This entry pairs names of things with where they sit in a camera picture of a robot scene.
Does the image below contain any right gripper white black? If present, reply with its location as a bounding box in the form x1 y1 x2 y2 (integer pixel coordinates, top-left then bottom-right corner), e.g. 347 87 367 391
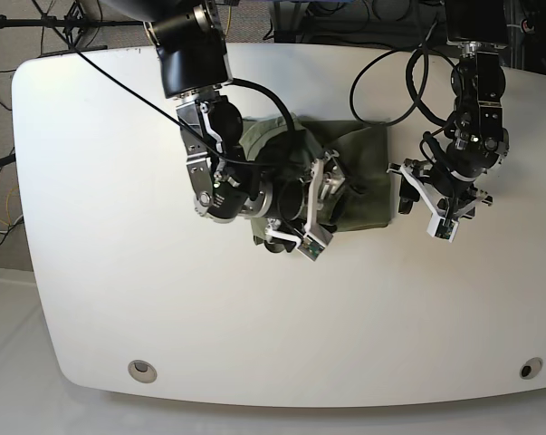
263 150 368 254

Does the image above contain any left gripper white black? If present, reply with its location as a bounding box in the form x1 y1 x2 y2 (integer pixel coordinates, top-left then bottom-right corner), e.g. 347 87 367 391
388 159 493 221

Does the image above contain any olive green T-shirt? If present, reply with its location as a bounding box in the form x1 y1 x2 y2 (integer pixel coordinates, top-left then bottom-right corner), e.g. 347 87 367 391
240 117 392 232

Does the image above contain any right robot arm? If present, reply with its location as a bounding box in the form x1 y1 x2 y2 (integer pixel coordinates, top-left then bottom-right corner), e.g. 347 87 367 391
113 1 381 258

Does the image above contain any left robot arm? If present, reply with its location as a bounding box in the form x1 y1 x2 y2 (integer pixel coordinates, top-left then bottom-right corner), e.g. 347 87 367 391
388 1 509 240

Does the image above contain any right table grommet hole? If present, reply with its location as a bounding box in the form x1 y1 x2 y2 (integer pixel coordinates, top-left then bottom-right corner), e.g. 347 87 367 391
520 357 543 380

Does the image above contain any table grommet hole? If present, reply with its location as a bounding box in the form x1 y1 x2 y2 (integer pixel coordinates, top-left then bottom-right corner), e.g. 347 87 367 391
128 360 158 384
520 357 543 380

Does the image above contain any left table grommet hole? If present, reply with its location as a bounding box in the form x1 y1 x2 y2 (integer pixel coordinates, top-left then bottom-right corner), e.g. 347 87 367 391
128 360 158 384

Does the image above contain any black tripod stand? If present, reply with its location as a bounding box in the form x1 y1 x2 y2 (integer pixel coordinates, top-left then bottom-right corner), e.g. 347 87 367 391
0 2 142 46

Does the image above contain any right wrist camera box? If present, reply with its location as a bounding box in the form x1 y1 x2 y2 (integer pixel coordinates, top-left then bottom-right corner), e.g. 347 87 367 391
298 226 333 261

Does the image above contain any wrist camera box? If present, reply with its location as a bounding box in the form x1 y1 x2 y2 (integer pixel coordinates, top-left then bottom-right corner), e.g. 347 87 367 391
426 214 459 243
298 226 333 261

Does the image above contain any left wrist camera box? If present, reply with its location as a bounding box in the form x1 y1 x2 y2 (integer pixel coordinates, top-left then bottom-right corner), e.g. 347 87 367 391
426 214 459 243

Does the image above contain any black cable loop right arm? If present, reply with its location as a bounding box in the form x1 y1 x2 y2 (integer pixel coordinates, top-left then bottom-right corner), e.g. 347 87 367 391
226 77 301 182

